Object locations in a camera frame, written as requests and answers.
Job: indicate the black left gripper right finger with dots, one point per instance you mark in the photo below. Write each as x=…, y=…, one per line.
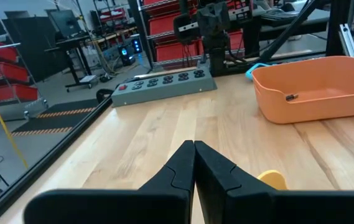
x=226, y=199

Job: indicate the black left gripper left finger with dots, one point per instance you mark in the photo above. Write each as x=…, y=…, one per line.
x=164, y=199

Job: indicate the yellow plastic bin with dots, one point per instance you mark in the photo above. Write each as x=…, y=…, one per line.
x=273, y=180

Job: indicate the copper black battery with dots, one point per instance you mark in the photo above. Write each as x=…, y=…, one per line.
x=291, y=97

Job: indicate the orange plastic bin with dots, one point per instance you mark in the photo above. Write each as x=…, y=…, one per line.
x=304, y=109

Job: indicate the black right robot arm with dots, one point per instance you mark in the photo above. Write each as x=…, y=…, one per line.
x=217, y=59

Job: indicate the rack with red bins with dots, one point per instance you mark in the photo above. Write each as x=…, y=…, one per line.
x=170, y=49
x=2, y=71

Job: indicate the black keyboard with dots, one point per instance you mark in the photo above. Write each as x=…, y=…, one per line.
x=277, y=16

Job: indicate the grey power strip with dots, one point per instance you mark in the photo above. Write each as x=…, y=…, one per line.
x=164, y=91

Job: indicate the computer tower with blue lights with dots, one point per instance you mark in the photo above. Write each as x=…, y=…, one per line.
x=127, y=51

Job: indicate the black hazard-striped floor mat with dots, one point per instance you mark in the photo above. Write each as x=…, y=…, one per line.
x=55, y=123

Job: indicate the silver aluminium bar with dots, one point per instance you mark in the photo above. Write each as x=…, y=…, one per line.
x=348, y=40

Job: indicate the black standing desk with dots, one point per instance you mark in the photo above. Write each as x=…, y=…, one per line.
x=74, y=43

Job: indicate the black computer monitor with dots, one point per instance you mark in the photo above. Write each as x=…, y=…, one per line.
x=66, y=23

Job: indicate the black cabinet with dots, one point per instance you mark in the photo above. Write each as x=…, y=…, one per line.
x=30, y=46

